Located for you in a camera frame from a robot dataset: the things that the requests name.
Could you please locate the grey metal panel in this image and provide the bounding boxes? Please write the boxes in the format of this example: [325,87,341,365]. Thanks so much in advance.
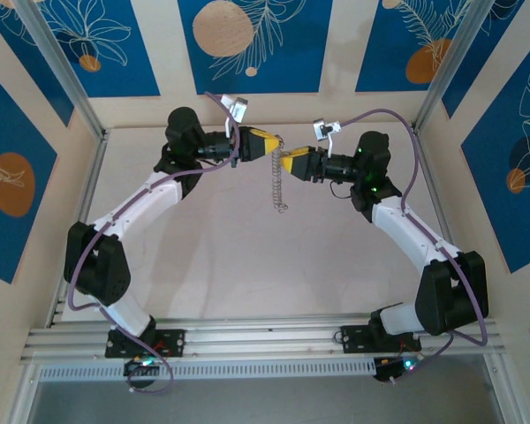
[26,379,503,424]

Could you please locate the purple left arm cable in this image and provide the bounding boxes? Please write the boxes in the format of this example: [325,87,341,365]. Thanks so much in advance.
[68,91,242,396]

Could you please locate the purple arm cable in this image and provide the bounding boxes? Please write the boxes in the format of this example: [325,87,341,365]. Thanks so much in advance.
[342,108,490,384]
[68,91,242,396]

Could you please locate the slotted grey cable duct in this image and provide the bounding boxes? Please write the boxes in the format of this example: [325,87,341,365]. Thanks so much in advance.
[37,356,377,383]

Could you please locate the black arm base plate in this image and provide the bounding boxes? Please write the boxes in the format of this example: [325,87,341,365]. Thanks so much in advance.
[104,327,186,358]
[340,324,423,354]

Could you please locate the aluminium side rail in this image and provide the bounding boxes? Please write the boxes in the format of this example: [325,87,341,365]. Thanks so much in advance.
[48,130,111,328]
[411,125,459,251]

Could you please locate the metal key plate with rings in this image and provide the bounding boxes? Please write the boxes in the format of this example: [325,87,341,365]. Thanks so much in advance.
[269,136,290,216]

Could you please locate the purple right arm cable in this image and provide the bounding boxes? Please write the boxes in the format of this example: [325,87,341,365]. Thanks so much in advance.
[342,108,490,384]

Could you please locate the aluminium corner post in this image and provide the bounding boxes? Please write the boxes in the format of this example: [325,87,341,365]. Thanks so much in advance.
[413,0,491,133]
[15,0,110,138]

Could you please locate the controller board with lights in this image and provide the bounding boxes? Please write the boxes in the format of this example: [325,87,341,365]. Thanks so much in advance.
[373,354,425,384]
[123,357,160,390]

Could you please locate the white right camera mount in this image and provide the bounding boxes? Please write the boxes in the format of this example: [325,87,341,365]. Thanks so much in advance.
[325,123,346,158]

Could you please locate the thin black wire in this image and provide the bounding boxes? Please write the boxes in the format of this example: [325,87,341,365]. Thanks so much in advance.
[329,179,355,201]

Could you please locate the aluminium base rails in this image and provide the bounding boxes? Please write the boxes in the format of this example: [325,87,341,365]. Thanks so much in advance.
[19,311,509,366]

